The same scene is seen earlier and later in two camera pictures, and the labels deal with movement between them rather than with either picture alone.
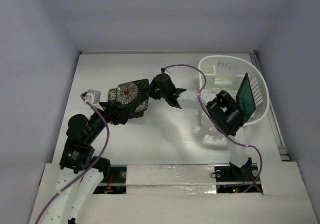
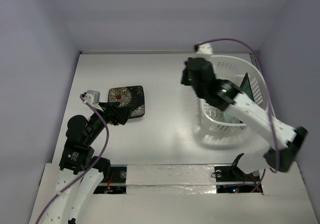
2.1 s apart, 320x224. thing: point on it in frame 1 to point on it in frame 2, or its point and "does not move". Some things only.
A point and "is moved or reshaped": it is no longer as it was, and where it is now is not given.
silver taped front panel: x=171 y=179 does not move
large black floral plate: x=112 y=97 to x=137 y=110
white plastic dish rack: x=227 y=73 does not move
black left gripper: x=116 y=112 does not move
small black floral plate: x=134 y=94 is moved or reshaped
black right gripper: x=172 y=96 to x=191 y=65
